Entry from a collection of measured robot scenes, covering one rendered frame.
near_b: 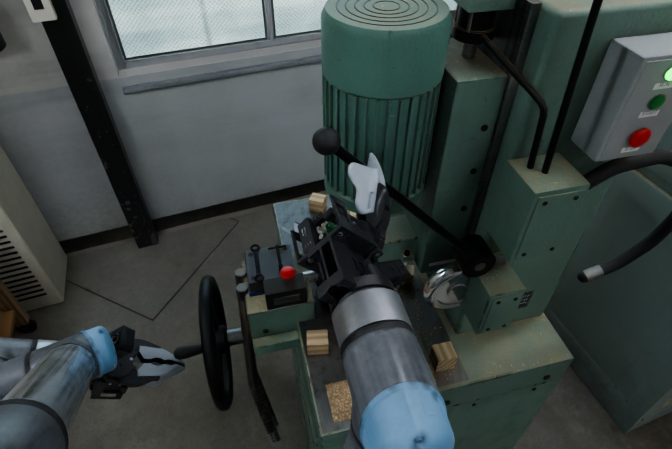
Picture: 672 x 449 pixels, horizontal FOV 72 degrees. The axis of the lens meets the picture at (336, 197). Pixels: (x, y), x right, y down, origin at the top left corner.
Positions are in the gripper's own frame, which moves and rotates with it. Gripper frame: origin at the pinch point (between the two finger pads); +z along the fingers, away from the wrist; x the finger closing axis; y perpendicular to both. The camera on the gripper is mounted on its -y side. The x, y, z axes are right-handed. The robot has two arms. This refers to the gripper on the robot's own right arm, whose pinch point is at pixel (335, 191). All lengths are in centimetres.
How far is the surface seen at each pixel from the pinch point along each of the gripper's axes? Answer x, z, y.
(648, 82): -38.0, -4.5, -17.5
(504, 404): 19, -10, -74
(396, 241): 6.4, 8.9, -26.7
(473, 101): -21.1, 5.5, -9.4
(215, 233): 116, 126, -69
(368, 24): -18.3, 6.9, 10.2
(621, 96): -34.9, -3.8, -17.4
